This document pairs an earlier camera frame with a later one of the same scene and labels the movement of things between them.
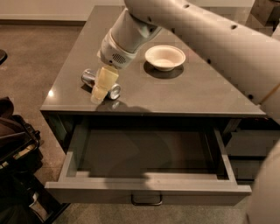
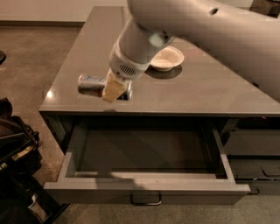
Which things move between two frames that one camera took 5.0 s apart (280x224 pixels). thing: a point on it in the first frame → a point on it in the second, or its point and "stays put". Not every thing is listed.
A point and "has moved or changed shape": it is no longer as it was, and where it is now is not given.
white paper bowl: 164,58 stays put
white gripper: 112,53 → 126,66
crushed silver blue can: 89,77 has moved or changed shape
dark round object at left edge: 3,56 stays put
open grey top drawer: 145,161 stays put
